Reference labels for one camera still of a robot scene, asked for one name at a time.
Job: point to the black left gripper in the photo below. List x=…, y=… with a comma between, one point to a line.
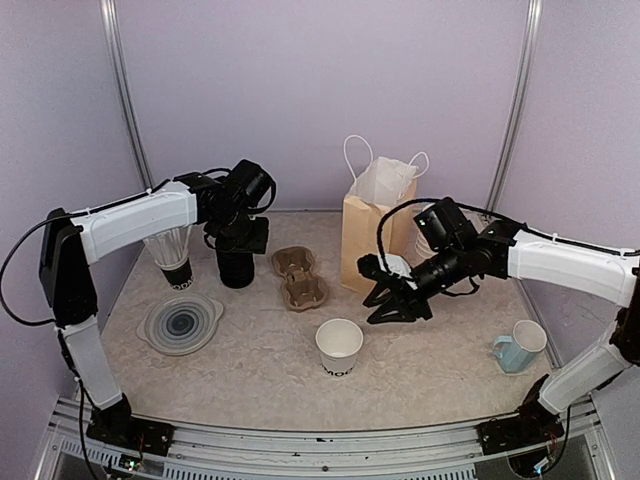
x=258, y=244

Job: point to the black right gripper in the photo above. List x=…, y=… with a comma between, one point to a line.
x=410, y=307

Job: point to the white paper coffee cup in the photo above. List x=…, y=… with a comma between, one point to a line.
x=339, y=342

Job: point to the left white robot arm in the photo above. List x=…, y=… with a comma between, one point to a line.
x=74, y=243

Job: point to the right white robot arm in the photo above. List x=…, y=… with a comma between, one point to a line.
x=587, y=294

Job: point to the brown paper takeout bag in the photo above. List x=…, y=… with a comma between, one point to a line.
x=382, y=185

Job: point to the stack of white paper cups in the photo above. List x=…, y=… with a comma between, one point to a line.
x=422, y=246

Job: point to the stack of black cup lids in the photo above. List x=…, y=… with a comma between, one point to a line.
x=236, y=269

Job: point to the black cup holding straws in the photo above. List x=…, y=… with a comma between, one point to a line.
x=179, y=275

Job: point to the brown cardboard cup carrier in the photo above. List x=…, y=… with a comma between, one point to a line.
x=302, y=289

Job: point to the light blue mug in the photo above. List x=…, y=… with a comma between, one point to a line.
x=516, y=351

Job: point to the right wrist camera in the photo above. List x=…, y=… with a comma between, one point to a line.
x=374, y=267

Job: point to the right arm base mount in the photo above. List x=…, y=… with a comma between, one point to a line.
x=532, y=424

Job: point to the left aluminium corner post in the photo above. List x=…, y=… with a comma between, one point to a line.
x=115, y=47

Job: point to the aluminium corner post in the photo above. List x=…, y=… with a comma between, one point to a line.
x=527, y=55
x=115, y=47

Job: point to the aluminium front frame rail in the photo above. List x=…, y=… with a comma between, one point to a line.
x=449, y=450

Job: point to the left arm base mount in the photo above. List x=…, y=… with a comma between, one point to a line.
x=117, y=426

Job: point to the right aluminium corner post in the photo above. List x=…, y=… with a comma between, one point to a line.
x=527, y=55

